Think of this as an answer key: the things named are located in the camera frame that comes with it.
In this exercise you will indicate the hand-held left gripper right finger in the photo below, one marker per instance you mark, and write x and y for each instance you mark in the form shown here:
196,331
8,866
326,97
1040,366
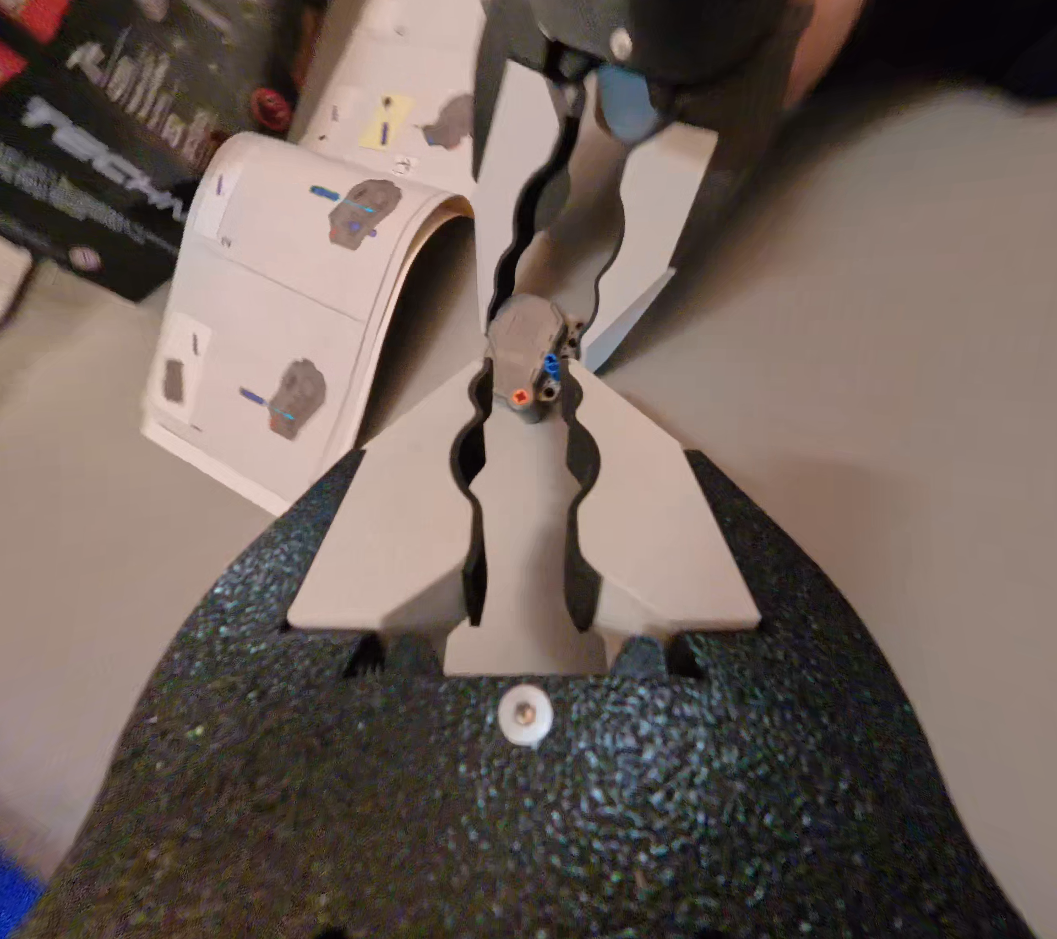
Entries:
661,543

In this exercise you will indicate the open instruction booklet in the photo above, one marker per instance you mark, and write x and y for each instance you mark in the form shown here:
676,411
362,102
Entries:
272,278

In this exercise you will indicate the black toy set box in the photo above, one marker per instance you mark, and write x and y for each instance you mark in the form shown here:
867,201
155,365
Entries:
124,89

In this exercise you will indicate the blue textured item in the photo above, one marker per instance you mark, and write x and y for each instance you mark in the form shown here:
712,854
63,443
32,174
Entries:
16,898

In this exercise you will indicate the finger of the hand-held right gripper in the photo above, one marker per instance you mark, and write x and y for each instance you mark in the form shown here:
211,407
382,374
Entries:
661,204
512,155

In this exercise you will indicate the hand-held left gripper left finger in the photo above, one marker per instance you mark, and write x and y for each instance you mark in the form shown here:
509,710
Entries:
396,543

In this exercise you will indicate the grey toy motor block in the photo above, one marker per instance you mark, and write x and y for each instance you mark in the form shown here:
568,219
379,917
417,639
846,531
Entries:
524,344

